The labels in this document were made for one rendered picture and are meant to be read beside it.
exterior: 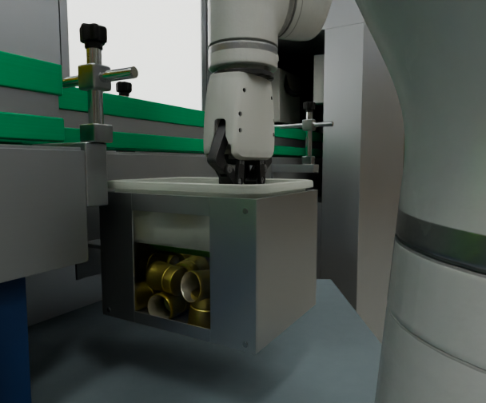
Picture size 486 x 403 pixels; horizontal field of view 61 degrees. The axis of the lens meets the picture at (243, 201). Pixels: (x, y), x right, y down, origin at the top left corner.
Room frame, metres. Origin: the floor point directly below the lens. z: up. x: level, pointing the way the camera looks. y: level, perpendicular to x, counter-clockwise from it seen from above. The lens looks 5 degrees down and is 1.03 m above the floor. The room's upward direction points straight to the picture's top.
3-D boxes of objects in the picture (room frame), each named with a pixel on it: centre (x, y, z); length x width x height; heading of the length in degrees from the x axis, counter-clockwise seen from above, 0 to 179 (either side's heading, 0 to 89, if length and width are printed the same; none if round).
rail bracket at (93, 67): (0.47, 0.18, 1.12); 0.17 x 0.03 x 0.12; 60
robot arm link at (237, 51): (0.52, 0.00, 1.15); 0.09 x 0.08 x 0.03; 149
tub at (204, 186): (0.52, 0.04, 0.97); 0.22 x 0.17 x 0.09; 60
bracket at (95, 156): (0.48, 0.20, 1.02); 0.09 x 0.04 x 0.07; 60
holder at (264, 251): (0.54, 0.06, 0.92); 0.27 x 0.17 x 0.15; 60
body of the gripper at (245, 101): (0.51, 0.00, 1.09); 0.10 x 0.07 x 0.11; 149
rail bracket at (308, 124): (1.03, -0.14, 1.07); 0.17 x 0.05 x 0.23; 60
